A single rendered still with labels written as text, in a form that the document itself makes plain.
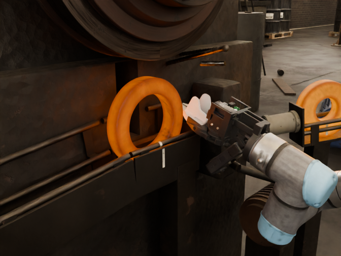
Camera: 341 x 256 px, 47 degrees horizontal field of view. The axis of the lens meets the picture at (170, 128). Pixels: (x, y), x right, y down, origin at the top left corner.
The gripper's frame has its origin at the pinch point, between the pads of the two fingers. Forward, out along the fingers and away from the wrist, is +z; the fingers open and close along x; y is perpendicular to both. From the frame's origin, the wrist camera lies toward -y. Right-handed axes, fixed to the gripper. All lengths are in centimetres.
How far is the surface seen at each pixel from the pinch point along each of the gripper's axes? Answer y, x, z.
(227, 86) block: 6.1, -8.9, -3.6
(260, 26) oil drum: -36, -239, 121
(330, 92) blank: 5.9, -37.4, -17.1
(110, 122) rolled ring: 2.1, 21.5, 0.2
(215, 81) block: 5.1, -10.5, 1.0
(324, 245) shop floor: -69, -82, -29
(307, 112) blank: 0.0, -32.5, -15.4
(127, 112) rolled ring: 4.4, 18.9, -1.2
